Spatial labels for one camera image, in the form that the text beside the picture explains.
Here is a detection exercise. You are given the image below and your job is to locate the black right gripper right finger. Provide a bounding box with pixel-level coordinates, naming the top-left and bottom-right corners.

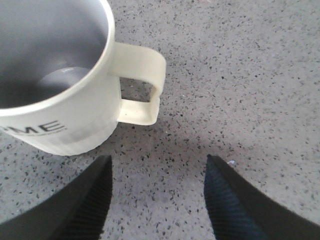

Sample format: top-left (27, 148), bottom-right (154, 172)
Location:
top-left (203, 154), bottom-right (320, 240)

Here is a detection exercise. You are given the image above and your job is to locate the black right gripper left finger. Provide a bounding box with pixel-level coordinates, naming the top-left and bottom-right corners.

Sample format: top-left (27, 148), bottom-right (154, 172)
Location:
top-left (0, 155), bottom-right (113, 240)

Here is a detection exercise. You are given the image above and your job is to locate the cream HOME mug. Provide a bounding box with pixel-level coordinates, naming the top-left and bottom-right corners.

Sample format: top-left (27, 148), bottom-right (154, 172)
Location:
top-left (0, 0), bottom-right (166, 156)

